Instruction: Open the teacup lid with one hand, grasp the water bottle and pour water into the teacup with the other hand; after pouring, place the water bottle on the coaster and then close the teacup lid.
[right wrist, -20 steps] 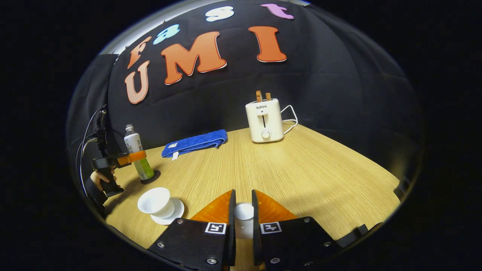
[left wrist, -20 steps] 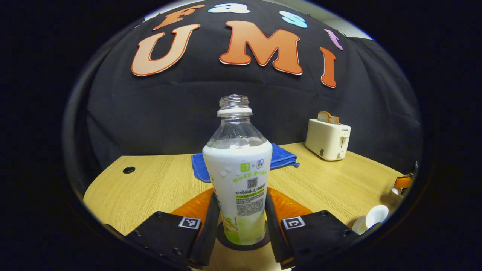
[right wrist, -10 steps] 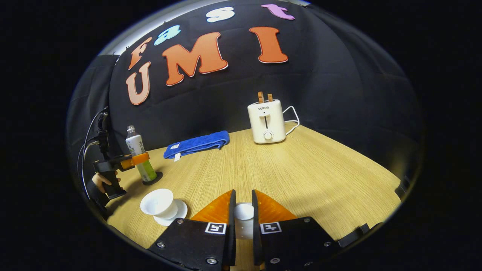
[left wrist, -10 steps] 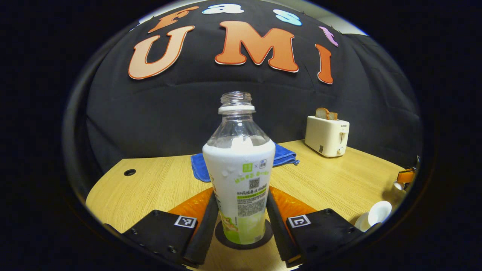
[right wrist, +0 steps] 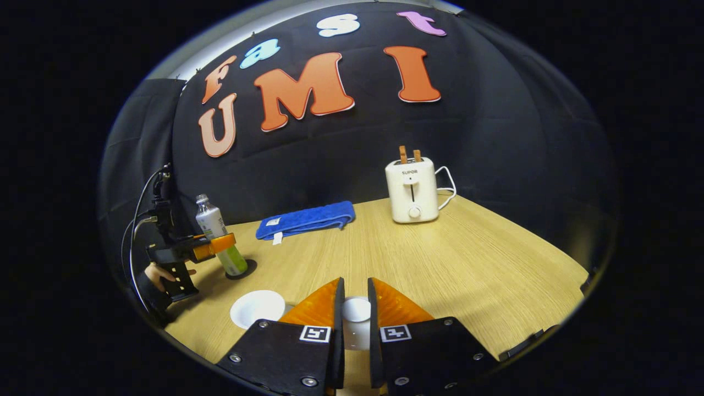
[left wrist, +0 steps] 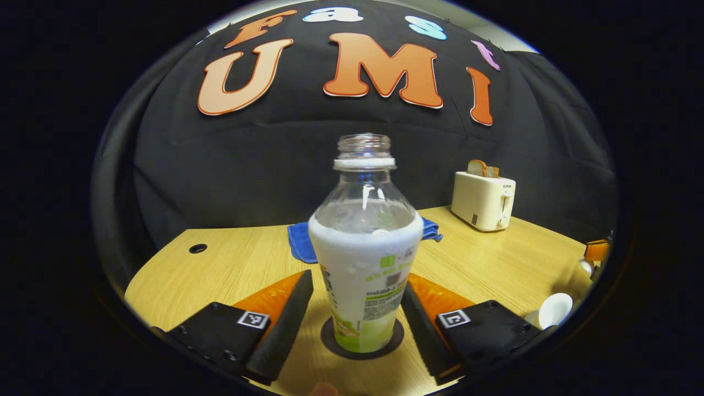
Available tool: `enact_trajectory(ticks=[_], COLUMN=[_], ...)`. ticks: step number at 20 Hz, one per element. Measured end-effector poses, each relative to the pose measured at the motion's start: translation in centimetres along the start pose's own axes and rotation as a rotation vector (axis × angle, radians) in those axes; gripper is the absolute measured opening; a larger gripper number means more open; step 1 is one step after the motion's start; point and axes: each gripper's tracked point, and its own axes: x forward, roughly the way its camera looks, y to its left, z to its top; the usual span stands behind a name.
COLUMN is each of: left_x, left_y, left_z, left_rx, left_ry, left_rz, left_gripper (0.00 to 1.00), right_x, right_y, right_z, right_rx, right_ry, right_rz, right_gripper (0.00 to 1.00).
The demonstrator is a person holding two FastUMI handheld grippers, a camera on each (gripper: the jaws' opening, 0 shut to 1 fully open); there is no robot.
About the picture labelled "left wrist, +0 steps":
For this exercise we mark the round black table grommet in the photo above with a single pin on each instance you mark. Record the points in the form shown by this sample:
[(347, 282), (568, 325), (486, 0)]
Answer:
[(198, 248)]

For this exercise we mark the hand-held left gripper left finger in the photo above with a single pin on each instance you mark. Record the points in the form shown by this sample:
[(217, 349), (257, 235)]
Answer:
[(286, 330)]

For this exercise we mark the white teacup lid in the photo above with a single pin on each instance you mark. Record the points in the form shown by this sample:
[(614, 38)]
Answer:
[(586, 267)]

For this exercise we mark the blue folded towel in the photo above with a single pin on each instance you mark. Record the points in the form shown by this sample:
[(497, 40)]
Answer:
[(300, 242)]

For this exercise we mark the cream white toaster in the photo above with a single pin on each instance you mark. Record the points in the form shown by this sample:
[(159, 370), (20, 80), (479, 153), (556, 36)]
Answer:
[(481, 201)]

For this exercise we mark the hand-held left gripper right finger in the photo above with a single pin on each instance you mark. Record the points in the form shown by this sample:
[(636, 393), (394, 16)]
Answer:
[(421, 330)]

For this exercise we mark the black backdrop cloth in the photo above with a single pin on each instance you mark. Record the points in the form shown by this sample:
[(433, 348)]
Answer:
[(247, 165)]

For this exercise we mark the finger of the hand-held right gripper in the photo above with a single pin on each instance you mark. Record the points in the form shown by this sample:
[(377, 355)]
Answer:
[(597, 250)]

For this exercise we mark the clear green label water bottle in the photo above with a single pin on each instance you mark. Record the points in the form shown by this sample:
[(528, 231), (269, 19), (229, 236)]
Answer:
[(363, 258)]

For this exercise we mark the toasted bread slice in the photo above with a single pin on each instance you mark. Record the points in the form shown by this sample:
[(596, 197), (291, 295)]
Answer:
[(493, 172), (477, 168)]

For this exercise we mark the white teacup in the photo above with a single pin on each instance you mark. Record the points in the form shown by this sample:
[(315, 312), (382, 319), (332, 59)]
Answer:
[(555, 311)]

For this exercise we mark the dark round coaster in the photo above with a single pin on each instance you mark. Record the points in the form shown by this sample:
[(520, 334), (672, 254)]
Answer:
[(328, 336)]

